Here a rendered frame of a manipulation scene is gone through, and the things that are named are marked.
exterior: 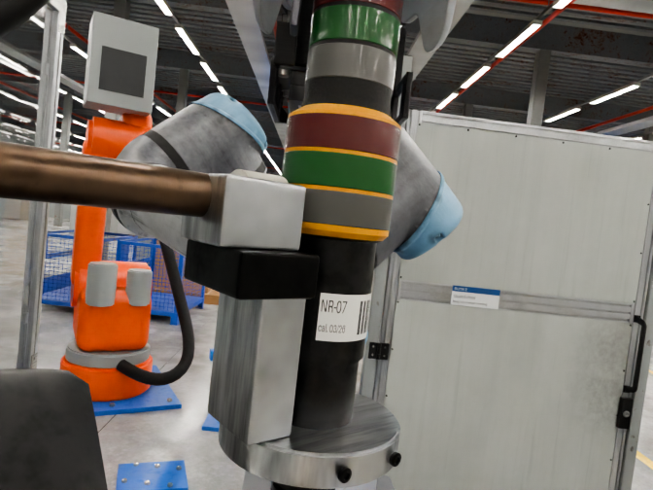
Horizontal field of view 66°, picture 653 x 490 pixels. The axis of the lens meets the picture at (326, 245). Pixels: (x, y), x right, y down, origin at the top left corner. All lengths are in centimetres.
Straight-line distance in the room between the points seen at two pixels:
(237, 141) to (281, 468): 61
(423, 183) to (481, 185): 170
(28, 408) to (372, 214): 22
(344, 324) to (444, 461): 215
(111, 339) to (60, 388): 371
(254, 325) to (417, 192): 29
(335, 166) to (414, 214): 26
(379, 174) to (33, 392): 23
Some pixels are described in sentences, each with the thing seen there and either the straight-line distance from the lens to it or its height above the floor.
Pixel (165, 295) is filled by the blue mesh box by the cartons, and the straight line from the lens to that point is 660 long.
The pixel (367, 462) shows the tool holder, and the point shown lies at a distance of 19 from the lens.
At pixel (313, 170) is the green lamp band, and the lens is 17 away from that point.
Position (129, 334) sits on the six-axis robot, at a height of 51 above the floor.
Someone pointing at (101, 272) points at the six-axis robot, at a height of 97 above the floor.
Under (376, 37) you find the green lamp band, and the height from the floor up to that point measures 160.
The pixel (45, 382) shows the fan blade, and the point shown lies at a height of 142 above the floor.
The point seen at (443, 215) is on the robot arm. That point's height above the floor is 155.
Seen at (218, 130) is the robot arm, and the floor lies 164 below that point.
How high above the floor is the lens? 153
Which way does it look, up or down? 3 degrees down
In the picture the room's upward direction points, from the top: 6 degrees clockwise
